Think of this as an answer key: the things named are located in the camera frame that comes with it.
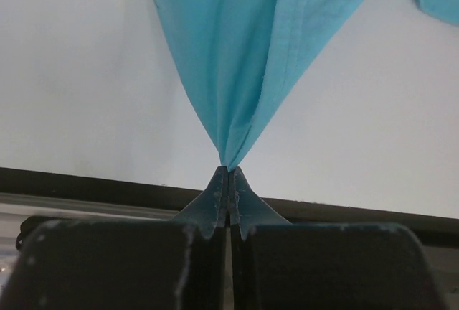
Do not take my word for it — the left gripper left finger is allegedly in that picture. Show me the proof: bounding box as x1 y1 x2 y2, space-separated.
1 167 229 309

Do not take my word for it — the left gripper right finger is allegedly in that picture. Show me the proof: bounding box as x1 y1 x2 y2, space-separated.
229 168 448 309

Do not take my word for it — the teal t-shirt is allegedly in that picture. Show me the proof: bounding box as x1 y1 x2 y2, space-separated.
154 0 458 169

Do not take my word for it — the aluminium frame rail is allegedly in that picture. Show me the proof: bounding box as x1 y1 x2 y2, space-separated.
1 192 176 280

